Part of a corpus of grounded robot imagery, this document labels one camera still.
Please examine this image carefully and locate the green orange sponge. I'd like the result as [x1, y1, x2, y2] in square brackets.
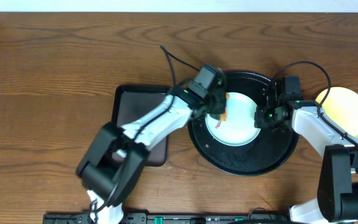
[210, 92, 230, 121]

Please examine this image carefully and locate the light blue plate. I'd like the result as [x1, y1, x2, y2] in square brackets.
[205, 92, 260, 147]

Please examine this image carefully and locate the yellow plate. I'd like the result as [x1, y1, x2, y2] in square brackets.
[323, 86, 358, 138]

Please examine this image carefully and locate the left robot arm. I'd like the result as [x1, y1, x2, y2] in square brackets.
[76, 87, 229, 223]

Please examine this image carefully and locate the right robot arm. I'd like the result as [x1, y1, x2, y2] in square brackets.
[255, 93, 358, 223]

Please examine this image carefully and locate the black round tray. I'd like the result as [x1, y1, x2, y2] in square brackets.
[188, 70, 299, 176]

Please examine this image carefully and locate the black rectangular tray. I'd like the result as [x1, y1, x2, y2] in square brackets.
[111, 85, 169, 167]

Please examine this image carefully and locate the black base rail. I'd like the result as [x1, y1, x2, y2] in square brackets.
[42, 213, 290, 224]

